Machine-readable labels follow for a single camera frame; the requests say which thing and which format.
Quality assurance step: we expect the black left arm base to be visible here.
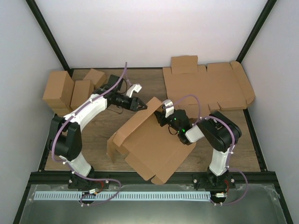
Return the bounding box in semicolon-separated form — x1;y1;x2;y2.
68;171;110;190

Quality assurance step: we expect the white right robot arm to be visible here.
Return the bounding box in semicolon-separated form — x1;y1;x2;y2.
154;109;242;188

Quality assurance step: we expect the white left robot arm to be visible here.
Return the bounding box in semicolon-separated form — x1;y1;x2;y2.
47;75;147;189

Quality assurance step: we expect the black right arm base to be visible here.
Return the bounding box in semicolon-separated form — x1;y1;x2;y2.
192;171;235;191

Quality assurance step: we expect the tilted small cardboard box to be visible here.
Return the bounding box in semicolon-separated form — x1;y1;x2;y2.
83;69;107;89

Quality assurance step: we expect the tall folded cardboard box stack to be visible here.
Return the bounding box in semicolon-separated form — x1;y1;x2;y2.
43;71;74;117

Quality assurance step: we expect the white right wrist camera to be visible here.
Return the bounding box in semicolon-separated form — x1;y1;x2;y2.
162;99;174;118

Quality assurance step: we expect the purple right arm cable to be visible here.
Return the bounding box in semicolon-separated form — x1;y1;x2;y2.
172;94;249;207

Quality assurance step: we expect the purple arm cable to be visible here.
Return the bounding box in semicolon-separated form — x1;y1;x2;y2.
172;94;249;207
50;62;128;208

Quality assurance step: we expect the light blue slotted cable duct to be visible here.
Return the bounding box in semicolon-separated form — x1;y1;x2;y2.
34;191;211;201

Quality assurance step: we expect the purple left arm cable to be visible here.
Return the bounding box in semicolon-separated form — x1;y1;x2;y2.
50;62;128;208

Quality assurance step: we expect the black left frame post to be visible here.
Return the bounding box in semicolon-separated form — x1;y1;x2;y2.
25;0;72;70

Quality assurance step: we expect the black frame post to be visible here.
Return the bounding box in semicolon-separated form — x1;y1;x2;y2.
25;0;72;70
236;0;277;63

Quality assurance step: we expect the black right frame post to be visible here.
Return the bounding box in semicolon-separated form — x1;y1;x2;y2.
236;0;277;63

